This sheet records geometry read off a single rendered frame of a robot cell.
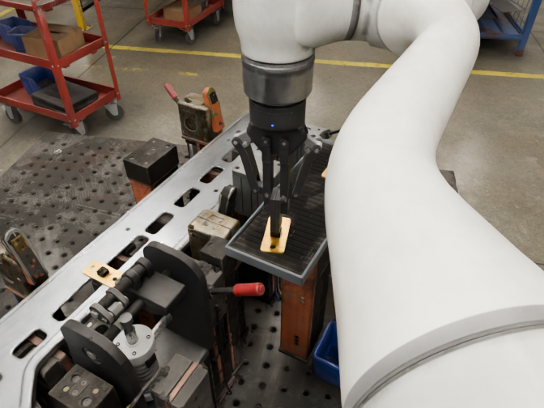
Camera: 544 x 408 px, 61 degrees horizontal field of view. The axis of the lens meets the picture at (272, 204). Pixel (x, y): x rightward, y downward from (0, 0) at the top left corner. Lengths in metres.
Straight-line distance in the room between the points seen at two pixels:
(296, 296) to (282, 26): 0.60
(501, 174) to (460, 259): 2.99
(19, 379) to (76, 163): 1.11
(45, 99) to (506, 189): 2.93
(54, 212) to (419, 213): 1.52
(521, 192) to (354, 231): 2.87
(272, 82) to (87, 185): 1.25
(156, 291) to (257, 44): 0.38
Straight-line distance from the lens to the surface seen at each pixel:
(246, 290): 0.71
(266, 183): 0.68
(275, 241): 0.75
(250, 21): 0.54
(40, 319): 0.95
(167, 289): 0.71
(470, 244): 0.18
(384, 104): 0.29
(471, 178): 3.05
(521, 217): 2.88
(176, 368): 0.73
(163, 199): 1.11
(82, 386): 0.70
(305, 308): 0.99
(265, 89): 0.57
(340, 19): 0.54
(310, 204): 0.83
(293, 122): 0.60
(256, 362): 1.16
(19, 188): 1.82
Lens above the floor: 1.69
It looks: 40 degrees down
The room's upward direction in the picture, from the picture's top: straight up
